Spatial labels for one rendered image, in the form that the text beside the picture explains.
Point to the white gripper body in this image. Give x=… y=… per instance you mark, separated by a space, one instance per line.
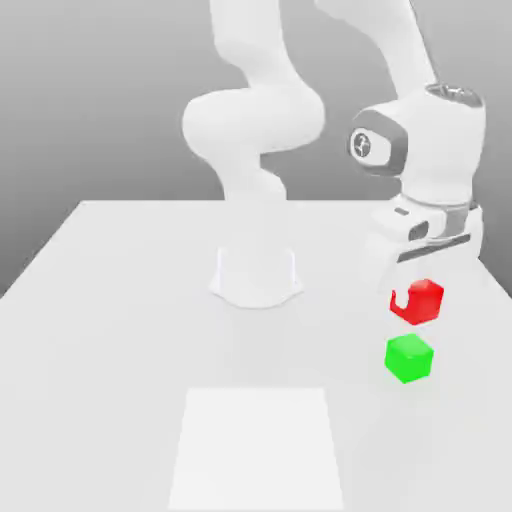
x=434 y=247

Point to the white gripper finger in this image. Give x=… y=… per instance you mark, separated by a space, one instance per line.
x=401 y=294

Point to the small red cube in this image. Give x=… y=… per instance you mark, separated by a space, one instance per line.
x=426 y=300

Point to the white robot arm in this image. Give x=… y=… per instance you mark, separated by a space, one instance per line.
x=256 y=120

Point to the small green cube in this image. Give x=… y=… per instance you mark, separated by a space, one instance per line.
x=408 y=358

